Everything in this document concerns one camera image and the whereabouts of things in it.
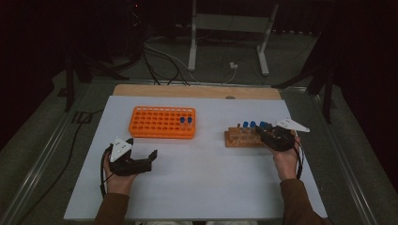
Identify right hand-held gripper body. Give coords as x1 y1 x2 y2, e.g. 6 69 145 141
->
261 117 311 153

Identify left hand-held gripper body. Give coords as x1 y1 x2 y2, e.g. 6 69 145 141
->
107 136 154 176

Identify wooden test tube rack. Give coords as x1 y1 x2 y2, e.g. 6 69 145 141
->
223 126 297 149

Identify orange plastic test tube rack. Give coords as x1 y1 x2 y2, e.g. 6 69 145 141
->
128 105 197 140

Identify person's right hand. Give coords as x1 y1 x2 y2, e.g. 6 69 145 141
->
271 136 302 183

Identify person's left hand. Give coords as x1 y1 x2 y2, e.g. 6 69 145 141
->
102 152 139 196

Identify white board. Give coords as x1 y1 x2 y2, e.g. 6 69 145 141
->
63 95 329 221

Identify black tripod stand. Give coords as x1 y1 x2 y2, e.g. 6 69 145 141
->
271 55 336 125
63 46 131 113

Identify grey metal stand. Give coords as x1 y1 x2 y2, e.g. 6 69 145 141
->
187 0 280 77

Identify dark equipment rack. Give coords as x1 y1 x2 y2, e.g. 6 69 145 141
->
124 0 148 65

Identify right hand-held gripper black cable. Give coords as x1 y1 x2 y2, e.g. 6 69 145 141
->
293 140 305 181

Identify hand-held gripper black cable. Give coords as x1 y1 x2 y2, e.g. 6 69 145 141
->
99 143 115 199
293 140 305 181

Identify left hand-held gripper black cable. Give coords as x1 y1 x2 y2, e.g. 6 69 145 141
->
99 143 115 199

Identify long black floor cable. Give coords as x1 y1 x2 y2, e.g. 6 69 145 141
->
18 108 106 225

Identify black floor bracket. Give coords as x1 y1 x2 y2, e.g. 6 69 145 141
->
72 111 94 125

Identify white cable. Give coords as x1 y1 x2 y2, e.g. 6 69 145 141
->
222 67 237 85

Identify aluminium rail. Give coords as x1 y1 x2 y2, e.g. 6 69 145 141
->
0 83 92 225
309 93 380 225

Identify black floor cables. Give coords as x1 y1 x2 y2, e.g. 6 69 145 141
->
141 39 191 87

